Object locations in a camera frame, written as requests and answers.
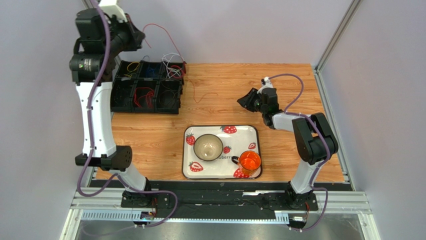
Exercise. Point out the aluminium frame rail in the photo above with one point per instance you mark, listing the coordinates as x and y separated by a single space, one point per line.
107 206

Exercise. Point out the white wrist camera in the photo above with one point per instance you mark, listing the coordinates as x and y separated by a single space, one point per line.
265 84
112 8

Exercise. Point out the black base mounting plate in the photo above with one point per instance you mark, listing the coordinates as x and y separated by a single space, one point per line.
220 200

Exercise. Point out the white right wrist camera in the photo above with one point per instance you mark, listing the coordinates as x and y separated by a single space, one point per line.
265 84

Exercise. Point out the strawberry print white tray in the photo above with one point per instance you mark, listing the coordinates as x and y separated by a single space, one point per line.
236 139

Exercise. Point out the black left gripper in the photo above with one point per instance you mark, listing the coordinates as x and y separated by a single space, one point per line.
137 37

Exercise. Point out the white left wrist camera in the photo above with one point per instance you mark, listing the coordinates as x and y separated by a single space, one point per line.
112 8

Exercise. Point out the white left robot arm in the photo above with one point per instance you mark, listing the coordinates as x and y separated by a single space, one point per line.
104 33

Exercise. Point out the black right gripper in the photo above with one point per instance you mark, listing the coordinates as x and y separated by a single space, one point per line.
256 101

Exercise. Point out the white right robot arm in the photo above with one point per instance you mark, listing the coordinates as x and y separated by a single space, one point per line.
314 138

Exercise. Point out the beige ceramic bowl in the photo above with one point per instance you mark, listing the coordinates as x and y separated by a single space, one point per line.
208 147

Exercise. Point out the orange translucent mug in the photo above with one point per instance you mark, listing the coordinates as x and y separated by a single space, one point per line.
248 163

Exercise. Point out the black compartment storage bin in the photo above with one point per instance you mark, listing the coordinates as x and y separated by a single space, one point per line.
148 87

